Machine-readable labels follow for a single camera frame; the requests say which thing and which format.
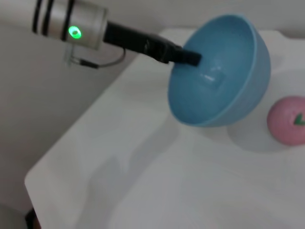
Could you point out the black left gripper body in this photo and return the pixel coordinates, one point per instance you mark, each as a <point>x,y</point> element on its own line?
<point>140,43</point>

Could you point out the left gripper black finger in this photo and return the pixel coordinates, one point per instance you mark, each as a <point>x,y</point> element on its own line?
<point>189,57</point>

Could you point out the blue plastic bowl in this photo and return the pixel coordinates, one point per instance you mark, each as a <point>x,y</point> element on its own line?
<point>228,95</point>

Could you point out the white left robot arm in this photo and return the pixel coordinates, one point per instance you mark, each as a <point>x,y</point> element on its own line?
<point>71,21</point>

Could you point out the pink toy peach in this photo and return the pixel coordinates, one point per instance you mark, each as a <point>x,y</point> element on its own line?
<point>283,121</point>

